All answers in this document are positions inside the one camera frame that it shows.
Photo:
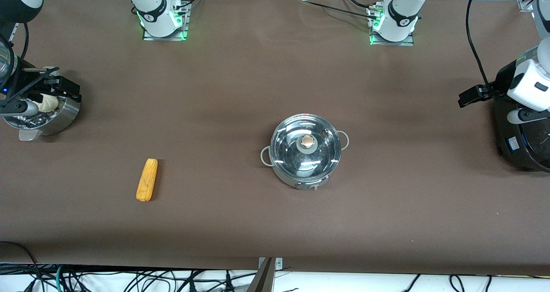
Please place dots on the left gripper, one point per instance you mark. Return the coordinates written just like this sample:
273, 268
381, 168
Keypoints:
491, 90

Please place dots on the yellow corn cob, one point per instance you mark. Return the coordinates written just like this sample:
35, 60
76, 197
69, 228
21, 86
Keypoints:
147, 179

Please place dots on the glass pot lid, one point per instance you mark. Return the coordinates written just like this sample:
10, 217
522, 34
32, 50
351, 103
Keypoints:
288, 150

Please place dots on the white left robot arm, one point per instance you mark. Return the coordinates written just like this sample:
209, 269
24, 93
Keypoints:
401, 12

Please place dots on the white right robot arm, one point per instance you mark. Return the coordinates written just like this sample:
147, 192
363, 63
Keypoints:
159, 12

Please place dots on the silver steamer pot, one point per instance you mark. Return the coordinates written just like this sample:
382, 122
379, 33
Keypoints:
64, 115

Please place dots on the stainless steel cooking pot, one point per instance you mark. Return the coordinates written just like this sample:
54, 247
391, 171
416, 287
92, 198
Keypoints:
300, 184

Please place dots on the white steamed bun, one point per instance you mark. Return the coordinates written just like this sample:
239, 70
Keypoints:
50, 104

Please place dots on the black round appliance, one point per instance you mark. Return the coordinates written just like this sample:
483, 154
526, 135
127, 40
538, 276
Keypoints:
524, 150

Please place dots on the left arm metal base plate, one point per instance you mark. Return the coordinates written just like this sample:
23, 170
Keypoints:
404, 44

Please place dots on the aluminium frame profile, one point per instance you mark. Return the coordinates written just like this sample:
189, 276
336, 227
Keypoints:
526, 4

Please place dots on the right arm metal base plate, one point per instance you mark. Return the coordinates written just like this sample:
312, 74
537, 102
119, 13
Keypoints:
165, 38

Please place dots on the metal table edge bracket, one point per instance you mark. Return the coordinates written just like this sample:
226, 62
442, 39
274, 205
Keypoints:
265, 277

